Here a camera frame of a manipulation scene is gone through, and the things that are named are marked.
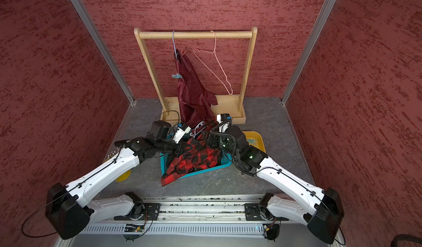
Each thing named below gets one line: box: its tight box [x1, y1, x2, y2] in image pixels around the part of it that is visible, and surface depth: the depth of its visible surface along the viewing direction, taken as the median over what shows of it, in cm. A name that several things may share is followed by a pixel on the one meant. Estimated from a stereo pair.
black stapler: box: [114, 139, 127, 147], surface depth 94 cm
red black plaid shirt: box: [160, 119, 222, 187], surface depth 79 cm
